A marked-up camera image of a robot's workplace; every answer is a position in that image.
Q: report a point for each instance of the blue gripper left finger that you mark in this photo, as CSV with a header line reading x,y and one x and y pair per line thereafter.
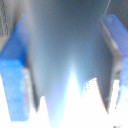
x,y
13,76

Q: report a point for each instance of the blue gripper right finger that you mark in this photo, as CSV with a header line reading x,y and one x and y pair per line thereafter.
x,y
120,50

